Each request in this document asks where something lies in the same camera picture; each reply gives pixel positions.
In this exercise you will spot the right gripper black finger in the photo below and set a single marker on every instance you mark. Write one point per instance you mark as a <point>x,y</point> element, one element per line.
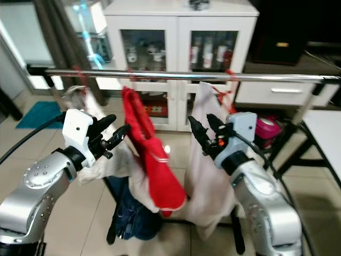
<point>215,124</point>
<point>199,131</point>

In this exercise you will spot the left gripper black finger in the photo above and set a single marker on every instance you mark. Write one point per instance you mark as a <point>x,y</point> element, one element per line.
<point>118,135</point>
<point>105,122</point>

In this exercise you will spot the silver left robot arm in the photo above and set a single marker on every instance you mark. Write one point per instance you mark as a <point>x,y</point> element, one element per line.
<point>32,186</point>

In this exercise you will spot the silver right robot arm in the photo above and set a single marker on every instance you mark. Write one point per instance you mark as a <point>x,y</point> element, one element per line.
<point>266,208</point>

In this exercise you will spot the plain white shirt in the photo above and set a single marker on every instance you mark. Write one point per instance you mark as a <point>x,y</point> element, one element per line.
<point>208,181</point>

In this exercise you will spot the red shirt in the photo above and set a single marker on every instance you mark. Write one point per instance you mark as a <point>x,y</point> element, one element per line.
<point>154,160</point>

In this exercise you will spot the pink container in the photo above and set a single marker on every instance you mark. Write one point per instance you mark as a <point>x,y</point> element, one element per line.
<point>266,130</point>

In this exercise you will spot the teal floor mat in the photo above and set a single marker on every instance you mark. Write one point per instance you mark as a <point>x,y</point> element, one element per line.
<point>40,114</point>

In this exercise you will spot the chrome black clothes rack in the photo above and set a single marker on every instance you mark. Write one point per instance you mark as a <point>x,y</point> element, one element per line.
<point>165,75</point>

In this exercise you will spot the white drawer unit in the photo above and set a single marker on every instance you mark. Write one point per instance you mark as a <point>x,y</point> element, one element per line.
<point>287,92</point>

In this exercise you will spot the dark grey curtain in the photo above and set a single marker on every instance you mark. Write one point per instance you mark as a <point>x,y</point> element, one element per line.
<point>56,37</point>

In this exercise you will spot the white table black legs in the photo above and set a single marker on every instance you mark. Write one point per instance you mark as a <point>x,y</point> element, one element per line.
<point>322,138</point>

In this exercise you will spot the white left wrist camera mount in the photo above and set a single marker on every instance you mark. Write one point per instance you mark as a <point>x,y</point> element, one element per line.
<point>77,128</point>

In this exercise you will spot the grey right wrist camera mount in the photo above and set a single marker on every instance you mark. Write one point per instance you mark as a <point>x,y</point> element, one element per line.
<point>242,130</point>

